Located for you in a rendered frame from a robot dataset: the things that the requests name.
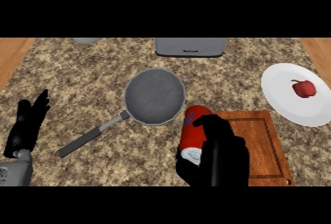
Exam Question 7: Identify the red can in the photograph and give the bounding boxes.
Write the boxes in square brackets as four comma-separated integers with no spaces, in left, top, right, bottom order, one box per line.
[177,104,214,166]

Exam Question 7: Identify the white plate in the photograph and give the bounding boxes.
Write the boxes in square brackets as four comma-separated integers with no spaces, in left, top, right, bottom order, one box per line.
[260,62,331,128]

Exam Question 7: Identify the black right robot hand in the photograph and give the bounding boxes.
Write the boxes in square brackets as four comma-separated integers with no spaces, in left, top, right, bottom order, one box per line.
[175,114,251,187]

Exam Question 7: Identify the grey appliance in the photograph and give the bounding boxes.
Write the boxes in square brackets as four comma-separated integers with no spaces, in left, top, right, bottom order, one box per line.
[154,38,229,58]

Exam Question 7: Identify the pale grey round object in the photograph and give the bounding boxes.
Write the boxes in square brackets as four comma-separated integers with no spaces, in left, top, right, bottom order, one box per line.
[70,38,104,45]

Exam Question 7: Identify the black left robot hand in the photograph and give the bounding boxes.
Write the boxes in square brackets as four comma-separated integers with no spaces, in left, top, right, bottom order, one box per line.
[3,88,52,159]

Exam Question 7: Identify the red bell pepper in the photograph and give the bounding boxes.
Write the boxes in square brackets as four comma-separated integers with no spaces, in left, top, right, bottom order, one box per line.
[290,79,318,99]

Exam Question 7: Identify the grey frying pan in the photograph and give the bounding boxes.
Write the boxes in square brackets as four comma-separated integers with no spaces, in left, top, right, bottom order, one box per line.
[56,67,188,159]

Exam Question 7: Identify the brown wooden cutting board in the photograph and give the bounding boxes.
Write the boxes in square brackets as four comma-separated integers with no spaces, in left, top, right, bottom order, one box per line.
[213,109,296,187]

